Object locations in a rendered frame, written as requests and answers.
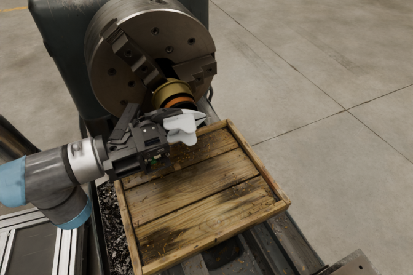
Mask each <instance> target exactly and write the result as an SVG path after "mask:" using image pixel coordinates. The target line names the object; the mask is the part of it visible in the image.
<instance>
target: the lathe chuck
mask: <svg viewBox="0 0 413 275"><path fill-rule="evenodd" d="M151 1H152V0H122V1H120V2H118V3H116V4H114V5H113V6H111V7H110V8H108V9H107V10H106V11H105V12H103V13H102V14H101V15H100V17H99V18H98V19H97V20H96V22H95V23H94V25H93V26H92V28H91V30H90V32H89V34H88V38H87V42H86V45H85V62H86V65H87V71H88V76H89V79H90V85H91V88H92V91H93V93H94V95H95V97H96V99H97V100H98V102H99V103H100V104H101V105H102V107H103V108H104V109H106V110H107V111H108V112H110V113H111V114H113V115H115V116H116V117H118V118H120V117H121V115H122V113H123V112H124V110H125V108H126V107H127V105H128V103H138V104H140V106H141V105H142V103H143V100H144V96H145V94H146V91H147V86H146V85H145V84H144V82H143V80H142V79H141V78H140V77H139V76H137V75H136V74H135V73H134V72H133V71H132V69H131V67H130V66H129V65H128V64H126V63H125V62H124V61H123V60H121V59H120V58H119V57H118V56H117V55H115V54H114V51H113V49H112V46H111V44H110V43H109V42H108V41H107V40H105V38H104V37H103V36H102V35H103V33H104V32H105V31H106V30H107V29H108V28H109V27H110V26H111V25H112V24H113V23H114V22H115V21H116V24H117V26H118V27H120V28H121V29H122V30H123V31H124V32H125V33H126V34H127V35H129V36H130V37H131V38H132V39H133V40H134V41H135V42H136V43H137V44H138V45H139V46H140V47H141V48H142V49H144V50H145V51H146V52H147V53H148V54H149V55H150V56H151V57H152V58H153V59H157V58H166V60H165V63H164V64H163V65H162V67H160V68H161V70H162V72H163V73H164V75H165V77H166V78H173V75H172V73H171V69H170V63H169V60H171V61H172V62H173V63H179V62H183V61H186V60H190V59H192V58H196V57H200V56H202V55H206V54H210V53H213V52H216V46H215V43H214V40H213V38H212V36H211V34H210V32H209V31H208V30H207V29H206V27H205V26H204V25H203V24H202V23H201V22H200V21H199V20H198V19H197V18H196V17H195V16H194V15H193V14H192V13H191V12H190V11H189V10H188V9H186V8H185V7H184V6H183V5H181V4H180V3H178V2H176V1H174V0H162V1H163V2H165V3H166V4H154V3H152V2H151ZM213 77H214V76H210V77H208V78H204V84H202V85H200V86H197V87H196V93H194V94H193V96H194V98H195V103H197V102H198V101H199V100H200V99H201V97H202V96H203V95H204V94H205V92H206V91H207V89H208V88H209V86H210V84H211V82H212V80H213Z"/></svg>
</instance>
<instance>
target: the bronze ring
mask: <svg viewBox="0 0 413 275"><path fill-rule="evenodd" d="M167 80H168V81H167V82H166V83H164V84H162V85H161V86H159V87H158V88H157V89H156V90H155V92H154V93H153V95H152V99H151V102H152V105H153V107H154V108H155V109H156V110H157V109H160V108H181V109H187V110H194V111H198V108H197V105H196V104H195V98H194V96H193V95H192V90H191V87H190V85H189V84H188V83H187V82H185V81H182V80H177V79H175V78H167Z"/></svg>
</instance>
